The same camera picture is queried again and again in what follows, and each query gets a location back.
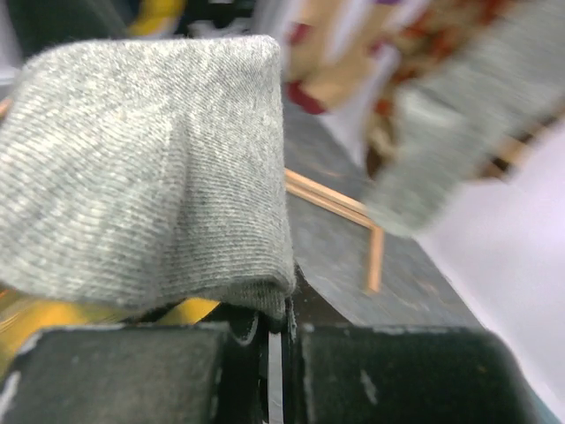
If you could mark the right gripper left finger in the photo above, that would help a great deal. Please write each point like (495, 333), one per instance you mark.
(207, 372)

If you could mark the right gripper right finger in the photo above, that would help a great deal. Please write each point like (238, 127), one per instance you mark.
(334, 371)

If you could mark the grey sock black stripes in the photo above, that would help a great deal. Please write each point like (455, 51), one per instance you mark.
(469, 111)

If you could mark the cream purple striped sock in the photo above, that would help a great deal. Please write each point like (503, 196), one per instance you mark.
(316, 86)

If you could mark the argyle orange beige sock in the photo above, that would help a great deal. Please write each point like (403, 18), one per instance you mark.
(442, 28)

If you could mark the wooden drying rack frame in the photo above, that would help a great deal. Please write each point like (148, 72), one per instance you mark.
(352, 210)

